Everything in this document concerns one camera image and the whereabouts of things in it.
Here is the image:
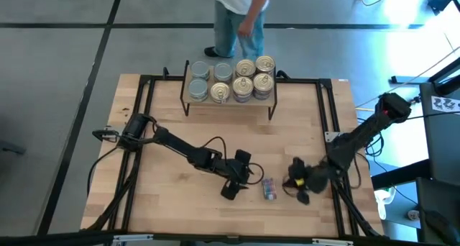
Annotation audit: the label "black floor stand foot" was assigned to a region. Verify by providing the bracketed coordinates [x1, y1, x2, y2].
[390, 75, 427, 85]

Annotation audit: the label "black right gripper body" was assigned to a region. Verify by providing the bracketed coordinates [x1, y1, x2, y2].
[290, 158, 311, 206]

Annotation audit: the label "black desk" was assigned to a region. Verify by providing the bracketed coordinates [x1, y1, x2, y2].
[416, 82, 460, 246]

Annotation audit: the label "black table edge clamp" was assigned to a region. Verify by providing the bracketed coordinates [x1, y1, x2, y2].
[92, 129, 119, 142]

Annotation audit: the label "black diagonal beam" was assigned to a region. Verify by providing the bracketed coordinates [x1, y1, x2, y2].
[371, 158, 432, 190]

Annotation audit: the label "Bumble Bee tuna can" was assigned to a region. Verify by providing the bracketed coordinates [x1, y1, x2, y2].
[188, 78, 209, 102]
[190, 60, 211, 81]

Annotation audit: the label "wooden shelf black metal frame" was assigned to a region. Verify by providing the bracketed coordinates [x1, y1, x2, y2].
[179, 60, 278, 120]

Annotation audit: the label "black metal table frame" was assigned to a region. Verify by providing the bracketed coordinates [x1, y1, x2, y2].
[80, 73, 387, 240]

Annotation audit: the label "black cable bundle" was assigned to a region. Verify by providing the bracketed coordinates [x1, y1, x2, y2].
[364, 130, 386, 157]

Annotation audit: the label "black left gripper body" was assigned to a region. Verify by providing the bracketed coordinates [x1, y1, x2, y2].
[221, 149, 252, 200]

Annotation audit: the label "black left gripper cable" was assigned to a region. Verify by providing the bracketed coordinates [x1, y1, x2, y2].
[201, 136, 265, 186]

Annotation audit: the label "silver bracket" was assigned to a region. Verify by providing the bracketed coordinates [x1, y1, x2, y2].
[311, 237, 355, 246]
[112, 234, 155, 244]

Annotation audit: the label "black hanging cable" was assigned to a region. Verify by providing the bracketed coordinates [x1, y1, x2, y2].
[87, 145, 121, 199]

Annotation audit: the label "paper with black pattern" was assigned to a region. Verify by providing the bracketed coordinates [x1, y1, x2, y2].
[432, 96, 460, 114]

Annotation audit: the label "person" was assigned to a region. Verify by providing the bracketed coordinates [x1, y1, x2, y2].
[189, 0, 273, 60]

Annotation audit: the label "white plastic object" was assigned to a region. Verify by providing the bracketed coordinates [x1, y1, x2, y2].
[373, 188, 396, 221]

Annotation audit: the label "black rig beam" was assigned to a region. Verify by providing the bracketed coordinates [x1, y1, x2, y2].
[0, 229, 460, 246]

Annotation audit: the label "large gold ringed can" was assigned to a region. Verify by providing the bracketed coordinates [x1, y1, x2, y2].
[213, 61, 234, 82]

